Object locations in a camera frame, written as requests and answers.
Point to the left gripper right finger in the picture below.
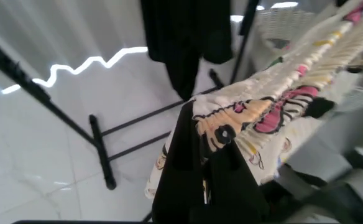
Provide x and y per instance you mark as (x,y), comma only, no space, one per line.
(234,193)

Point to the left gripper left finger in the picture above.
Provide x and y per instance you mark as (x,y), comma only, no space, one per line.
(178,180)

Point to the cream printed garment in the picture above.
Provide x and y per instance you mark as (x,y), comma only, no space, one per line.
(262,112)

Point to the black garment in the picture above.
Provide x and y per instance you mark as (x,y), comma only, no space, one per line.
(181,37)

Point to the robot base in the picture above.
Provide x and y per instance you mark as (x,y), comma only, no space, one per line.
(324,199)

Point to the white laundry basket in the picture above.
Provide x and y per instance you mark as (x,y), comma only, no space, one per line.
(281,25)

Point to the black clothes rack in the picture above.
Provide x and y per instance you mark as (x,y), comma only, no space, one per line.
(29,84)

